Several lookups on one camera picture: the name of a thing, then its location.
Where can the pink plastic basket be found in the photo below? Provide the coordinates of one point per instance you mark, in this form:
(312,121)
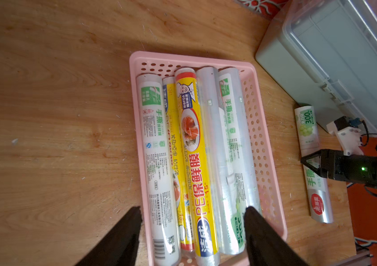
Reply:
(162,64)

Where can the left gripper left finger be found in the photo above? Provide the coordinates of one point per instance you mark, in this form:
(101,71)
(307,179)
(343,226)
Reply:
(120,245)

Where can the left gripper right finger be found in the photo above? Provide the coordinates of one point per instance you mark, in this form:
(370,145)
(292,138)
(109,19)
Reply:
(264,246)

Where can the yellow wrap roll long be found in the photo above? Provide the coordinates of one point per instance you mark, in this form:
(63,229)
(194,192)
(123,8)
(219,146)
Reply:
(178,167)

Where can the thick white green wrap roll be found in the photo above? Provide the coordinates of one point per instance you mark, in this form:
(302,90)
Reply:
(317,188)

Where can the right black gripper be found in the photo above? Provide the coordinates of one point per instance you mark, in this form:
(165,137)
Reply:
(350,164)

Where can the white green 300 wrap roll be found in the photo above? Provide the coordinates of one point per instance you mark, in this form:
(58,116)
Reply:
(228,221)

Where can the grey plastic toolbox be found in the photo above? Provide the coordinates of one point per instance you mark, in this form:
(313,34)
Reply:
(324,54)

